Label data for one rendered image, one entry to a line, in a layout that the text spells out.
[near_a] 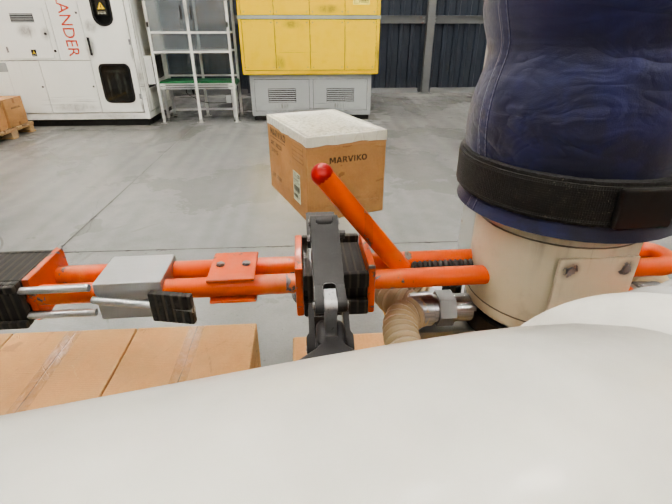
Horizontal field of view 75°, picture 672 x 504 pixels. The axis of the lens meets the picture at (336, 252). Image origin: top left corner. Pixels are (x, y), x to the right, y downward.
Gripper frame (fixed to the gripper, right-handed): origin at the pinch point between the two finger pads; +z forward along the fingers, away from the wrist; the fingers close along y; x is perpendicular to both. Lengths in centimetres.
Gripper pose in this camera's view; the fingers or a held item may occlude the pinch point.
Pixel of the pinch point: (321, 275)
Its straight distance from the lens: 48.9
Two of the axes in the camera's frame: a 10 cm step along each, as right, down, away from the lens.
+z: -0.9, -4.6, 8.8
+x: 10.0, -0.4, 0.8
